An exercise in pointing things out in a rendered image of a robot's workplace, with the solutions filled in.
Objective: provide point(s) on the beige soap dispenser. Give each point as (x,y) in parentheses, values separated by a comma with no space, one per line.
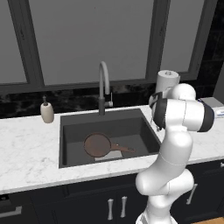
(47,113)

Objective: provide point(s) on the pale grey sponge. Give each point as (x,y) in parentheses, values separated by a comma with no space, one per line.
(112,155)

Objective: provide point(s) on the dark grey sink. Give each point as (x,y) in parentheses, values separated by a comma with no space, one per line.
(116,122)

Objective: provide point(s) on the grey curved tap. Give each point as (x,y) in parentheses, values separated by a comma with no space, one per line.
(101,96)

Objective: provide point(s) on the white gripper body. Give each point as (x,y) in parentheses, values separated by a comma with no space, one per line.
(151,102)

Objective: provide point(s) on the white paper towel roll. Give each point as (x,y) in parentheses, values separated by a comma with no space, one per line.
(165,81)

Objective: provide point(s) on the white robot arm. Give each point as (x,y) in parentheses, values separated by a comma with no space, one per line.
(175,145)

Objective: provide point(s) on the dark cupboard door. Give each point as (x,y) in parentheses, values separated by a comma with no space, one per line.
(132,204)
(208,192)
(84,208)

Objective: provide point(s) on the dark framed window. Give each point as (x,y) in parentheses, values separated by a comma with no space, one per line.
(93,40)

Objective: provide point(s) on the dark drawer front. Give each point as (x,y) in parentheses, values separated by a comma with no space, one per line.
(207,166)

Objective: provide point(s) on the dark dishwasher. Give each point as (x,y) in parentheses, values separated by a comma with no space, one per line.
(16,210)

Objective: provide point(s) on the brown frying pan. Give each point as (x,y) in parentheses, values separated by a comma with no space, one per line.
(97,144)

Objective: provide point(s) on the white and blue box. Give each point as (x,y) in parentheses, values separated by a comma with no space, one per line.
(219,112)

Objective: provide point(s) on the grey flat box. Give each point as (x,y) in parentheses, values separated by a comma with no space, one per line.
(212,101)

